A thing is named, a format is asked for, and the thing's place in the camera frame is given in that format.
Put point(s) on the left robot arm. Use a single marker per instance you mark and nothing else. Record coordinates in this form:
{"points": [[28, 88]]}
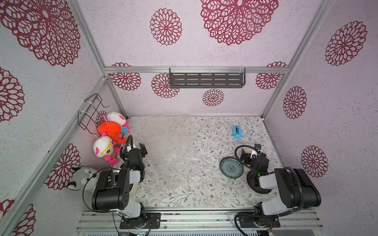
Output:
{"points": [[112, 192]]}

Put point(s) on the black wire wall basket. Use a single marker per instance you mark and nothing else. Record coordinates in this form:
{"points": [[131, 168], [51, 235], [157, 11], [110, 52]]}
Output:
{"points": [[86, 118]]}

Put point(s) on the grey metal wall shelf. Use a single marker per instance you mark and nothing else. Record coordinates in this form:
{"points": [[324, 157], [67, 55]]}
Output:
{"points": [[207, 80]]}

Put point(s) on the black plate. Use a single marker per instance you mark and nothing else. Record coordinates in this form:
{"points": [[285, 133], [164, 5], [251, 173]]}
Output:
{"points": [[261, 184]]}

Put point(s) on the white pink plush toy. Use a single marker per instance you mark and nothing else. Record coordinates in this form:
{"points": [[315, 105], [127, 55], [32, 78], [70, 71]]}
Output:
{"points": [[119, 119]]}

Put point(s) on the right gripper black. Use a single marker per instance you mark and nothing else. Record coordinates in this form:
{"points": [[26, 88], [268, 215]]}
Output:
{"points": [[246, 158]]}

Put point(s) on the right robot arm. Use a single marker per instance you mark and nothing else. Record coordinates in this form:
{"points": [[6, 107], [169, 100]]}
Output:
{"points": [[296, 191]]}

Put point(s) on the floral table mat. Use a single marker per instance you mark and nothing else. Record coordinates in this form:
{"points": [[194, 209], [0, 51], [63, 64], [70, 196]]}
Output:
{"points": [[211, 188]]}

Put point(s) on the white plush doll yellow glasses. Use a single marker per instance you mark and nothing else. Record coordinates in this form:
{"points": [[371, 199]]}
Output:
{"points": [[104, 147]]}

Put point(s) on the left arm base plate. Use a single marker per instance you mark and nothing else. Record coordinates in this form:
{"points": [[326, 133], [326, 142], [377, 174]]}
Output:
{"points": [[153, 219]]}

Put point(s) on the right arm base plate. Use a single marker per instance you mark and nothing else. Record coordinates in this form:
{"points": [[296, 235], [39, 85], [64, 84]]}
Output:
{"points": [[249, 220]]}

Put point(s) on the blue patterned dinner plate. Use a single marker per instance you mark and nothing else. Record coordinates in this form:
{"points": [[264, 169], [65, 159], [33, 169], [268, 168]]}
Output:
{"points": [[231, 168]]}

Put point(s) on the blue tape dispenser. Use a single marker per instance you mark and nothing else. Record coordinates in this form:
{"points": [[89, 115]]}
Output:
{"points": [[237, 132]]}

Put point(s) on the grey husky plush toy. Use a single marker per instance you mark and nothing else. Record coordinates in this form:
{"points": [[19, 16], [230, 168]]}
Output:
{"points": [[83, 178]]}

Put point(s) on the red orange plush toy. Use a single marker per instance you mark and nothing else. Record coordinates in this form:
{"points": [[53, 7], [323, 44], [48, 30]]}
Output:
{"points": [[112, 130]]}

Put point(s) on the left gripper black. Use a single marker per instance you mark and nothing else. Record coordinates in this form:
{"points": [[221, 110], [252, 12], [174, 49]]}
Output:
{"points": [[125, 157]]}

